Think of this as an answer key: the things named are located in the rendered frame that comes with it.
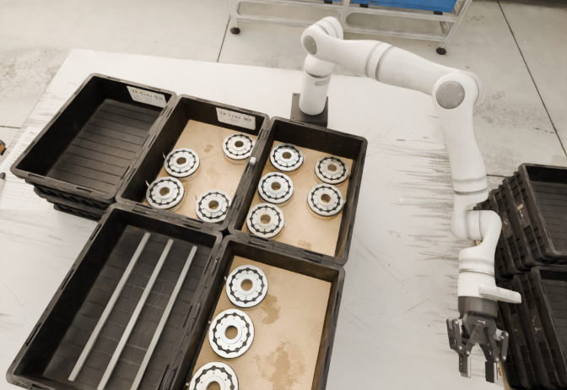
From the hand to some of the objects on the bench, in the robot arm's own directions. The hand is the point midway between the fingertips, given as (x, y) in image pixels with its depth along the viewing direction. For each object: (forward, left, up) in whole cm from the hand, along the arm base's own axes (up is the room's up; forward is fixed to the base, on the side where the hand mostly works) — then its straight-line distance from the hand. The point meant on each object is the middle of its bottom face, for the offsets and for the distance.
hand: (477, 371), depth 69 cm
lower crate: (-51, -97, -24) cm, 112 cm away
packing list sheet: (-49, -129, -24) cm, 140 cm away
